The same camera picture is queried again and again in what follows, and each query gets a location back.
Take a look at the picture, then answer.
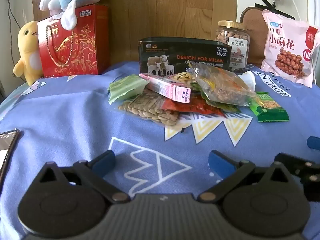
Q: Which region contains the clear pumpkin seed packet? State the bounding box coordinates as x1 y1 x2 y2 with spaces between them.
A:
118 90 180 127

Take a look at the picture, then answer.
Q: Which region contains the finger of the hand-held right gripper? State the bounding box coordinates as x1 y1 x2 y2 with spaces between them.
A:
274 152 320 202
307 136 320 152

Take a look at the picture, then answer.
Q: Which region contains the pink snack bag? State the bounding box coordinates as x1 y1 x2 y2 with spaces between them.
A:
261 9 320 88

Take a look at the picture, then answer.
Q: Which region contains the bright green pea packet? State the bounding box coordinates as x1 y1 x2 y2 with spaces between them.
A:
249 92 290 123

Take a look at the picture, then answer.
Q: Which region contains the brown chair back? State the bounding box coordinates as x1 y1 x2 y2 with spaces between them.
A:
240 6 267 65

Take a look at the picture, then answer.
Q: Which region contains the red snack packet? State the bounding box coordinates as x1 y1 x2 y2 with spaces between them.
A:
160 97 225 118

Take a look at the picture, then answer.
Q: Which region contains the white cable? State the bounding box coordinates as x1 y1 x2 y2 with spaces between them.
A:
289 0 302 22

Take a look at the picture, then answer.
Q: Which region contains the clear orange-print grain packet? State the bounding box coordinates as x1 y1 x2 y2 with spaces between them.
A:
194 64 258 107

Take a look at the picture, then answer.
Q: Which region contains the yellow peanut packet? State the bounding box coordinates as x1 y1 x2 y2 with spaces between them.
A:
172 72 198 84

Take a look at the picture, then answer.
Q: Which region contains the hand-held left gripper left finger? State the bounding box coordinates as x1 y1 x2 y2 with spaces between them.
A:
37 150 130 203

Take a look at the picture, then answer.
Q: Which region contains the red gift box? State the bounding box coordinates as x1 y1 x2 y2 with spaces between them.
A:
37 4 110 78

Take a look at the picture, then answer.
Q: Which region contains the white jelly cup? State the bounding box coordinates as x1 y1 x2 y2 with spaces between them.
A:
237 71 257 90

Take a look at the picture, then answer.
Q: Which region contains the blue printed bedsheet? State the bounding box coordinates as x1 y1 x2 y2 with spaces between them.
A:
0 61 320 240

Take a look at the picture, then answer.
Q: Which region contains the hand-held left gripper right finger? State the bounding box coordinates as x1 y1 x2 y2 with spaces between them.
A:
199 150 290 203

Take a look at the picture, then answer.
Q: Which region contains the light green snack packet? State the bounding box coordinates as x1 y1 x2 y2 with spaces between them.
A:
108 76 150 105

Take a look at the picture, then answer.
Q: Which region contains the wooden headboard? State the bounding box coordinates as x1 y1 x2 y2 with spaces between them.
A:
105 0 238 64

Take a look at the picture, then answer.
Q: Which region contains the dark green snack packet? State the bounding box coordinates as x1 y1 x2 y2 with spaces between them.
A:
200 90 242 113

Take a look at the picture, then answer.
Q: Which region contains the black wall cable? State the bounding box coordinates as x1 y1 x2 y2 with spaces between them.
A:
5 0 25 45

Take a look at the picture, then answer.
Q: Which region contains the black tin box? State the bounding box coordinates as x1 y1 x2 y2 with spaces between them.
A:
138 37 232 77

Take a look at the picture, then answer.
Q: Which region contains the pink paper box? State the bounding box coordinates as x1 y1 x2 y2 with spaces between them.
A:
139 73 192 103

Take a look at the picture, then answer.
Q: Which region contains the black smartphone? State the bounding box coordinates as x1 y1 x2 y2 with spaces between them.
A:
0 129 21 178

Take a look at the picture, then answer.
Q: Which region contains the clear nut jar gold lid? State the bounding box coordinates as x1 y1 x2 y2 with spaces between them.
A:
215 21 251 72

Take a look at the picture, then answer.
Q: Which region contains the yellow chick plush toy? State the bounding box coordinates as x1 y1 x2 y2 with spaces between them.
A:
12 20 44 87

